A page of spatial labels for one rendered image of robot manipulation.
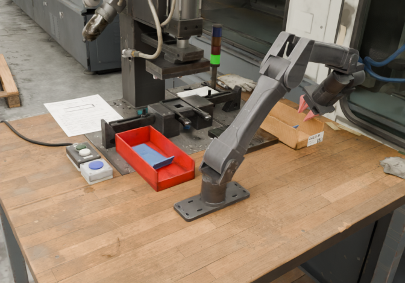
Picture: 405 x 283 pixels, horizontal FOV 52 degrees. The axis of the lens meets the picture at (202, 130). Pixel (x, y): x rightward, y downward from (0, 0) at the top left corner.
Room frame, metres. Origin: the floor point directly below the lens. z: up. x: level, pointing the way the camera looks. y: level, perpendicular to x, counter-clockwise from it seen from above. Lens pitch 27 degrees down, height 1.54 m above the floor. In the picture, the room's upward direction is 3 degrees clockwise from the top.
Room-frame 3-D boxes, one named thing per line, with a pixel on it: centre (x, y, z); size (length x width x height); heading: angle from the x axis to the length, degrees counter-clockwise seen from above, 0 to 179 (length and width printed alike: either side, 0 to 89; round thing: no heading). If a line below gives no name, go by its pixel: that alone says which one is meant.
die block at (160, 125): (1.27, 0.08, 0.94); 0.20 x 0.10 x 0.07; 127
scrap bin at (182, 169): (1.02, 0.14, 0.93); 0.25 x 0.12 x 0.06; 37
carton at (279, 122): (1.29, -0.28, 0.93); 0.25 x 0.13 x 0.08; 37
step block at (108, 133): (1.12, 0.27, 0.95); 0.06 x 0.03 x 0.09; 127
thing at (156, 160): (1.05, 0.15, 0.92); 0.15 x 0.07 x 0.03; 44
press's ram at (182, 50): (1.32, 0.13, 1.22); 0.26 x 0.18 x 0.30; 37
